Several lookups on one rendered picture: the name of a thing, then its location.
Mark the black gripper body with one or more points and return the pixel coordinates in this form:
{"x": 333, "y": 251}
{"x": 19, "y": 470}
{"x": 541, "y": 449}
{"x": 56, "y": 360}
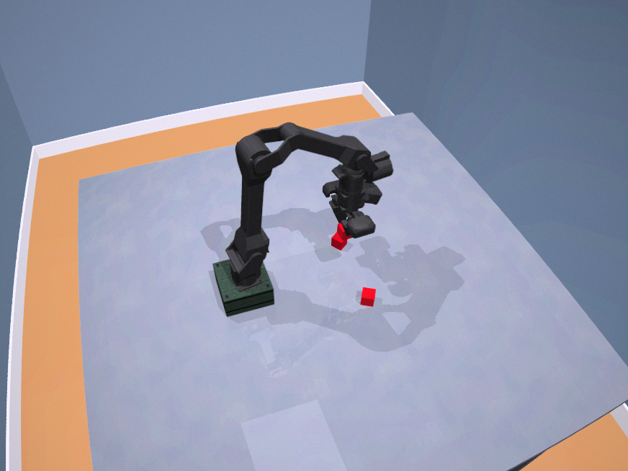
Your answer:
{"x": 358, "y": 224}

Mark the red cube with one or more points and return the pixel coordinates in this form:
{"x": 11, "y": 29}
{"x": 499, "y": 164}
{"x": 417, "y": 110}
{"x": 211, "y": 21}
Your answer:
{"x": 336, "y": 242}
{"x": 368, "y": 296}
{"x": 341, "y": 232}

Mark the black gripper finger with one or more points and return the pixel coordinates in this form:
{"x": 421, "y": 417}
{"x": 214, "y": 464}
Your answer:
{"x": 344, "y": 222}
{"x": 339, "y": 215}

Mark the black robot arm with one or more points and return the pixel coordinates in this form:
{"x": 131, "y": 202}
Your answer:
{"x": 255, "y": 161}

